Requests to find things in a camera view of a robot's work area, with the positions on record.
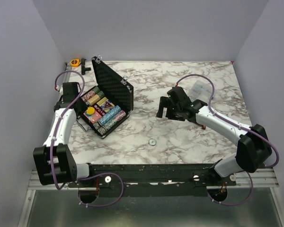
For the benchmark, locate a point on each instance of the blue poker chip row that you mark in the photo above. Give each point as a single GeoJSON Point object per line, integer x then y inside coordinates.
{"type": "Point", "coordinates": [104, 119]}

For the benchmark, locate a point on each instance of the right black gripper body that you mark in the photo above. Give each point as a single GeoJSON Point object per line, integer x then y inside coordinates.
{"type": "Point", "coordinates": [178, 117]}

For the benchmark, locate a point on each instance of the red playing card deck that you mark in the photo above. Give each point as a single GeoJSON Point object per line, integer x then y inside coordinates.
{"type": "Point", "coordinates": [94, 118]}

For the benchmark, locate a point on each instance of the white poker chip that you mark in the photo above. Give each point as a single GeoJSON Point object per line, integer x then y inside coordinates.
{"type": "Point", "coordinates": [152, 142]}

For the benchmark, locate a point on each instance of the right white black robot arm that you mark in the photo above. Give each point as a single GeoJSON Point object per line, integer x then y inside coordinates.
{"type": "Point", "coordinates": [252, 144]}

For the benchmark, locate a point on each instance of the yellow round button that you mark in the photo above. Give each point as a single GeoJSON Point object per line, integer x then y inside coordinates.
{"type": "Point", "coordinates": [90, 110]}

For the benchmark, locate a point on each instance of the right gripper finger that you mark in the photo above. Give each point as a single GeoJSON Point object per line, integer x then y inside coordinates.
{"type": "Point", "coordinates": [163, 103]}
{"type": "Point", "coordinates": [170, 113]}

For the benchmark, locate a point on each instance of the black mounting rail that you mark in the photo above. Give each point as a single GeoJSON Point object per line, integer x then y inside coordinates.
{"type": "Point", "coordinates": [147, 180]}

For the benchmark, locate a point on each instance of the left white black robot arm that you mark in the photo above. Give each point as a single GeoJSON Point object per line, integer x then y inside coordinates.
{"type": "Point", "coordinates": [53, 160]}

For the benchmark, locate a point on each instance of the blue yellow card deck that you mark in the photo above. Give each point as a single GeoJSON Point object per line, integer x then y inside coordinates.
{"type": "Point", "coordinates": [102, 101]}

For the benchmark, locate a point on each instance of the purple poker chip row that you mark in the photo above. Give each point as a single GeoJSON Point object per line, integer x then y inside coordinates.
{"type": "Point", "coordinates": [114, 120]}

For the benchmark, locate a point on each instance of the green poker chip row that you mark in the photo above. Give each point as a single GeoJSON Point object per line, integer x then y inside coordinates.
{"type": "Point", "coordinates": [98, 92]}

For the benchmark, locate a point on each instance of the clear plastic box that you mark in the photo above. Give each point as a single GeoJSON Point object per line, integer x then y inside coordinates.
{"type": "Point", "coordinates": [201, 91]}

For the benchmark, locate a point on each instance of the red triangular dealer button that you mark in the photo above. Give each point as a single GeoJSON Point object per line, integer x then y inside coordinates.
{"type": "Point", "coordinates": [107, 106]}

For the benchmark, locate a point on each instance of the aluminium side rail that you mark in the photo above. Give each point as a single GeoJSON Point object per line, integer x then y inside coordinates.
{"type": "Point", "coordinates": [34, 179]}

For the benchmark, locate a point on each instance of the black poker set case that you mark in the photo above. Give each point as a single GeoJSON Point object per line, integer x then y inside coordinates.
{"type": "Point", "coordinates": [116, 88]}

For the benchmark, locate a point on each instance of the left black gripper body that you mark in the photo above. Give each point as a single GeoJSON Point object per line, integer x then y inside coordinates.
{"type": "Point", "coordinates": [84, 105]}

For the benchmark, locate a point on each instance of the orange tape measure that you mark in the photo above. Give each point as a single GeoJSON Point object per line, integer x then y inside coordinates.
{"type": "Point", "coordinates": [75, 63]}

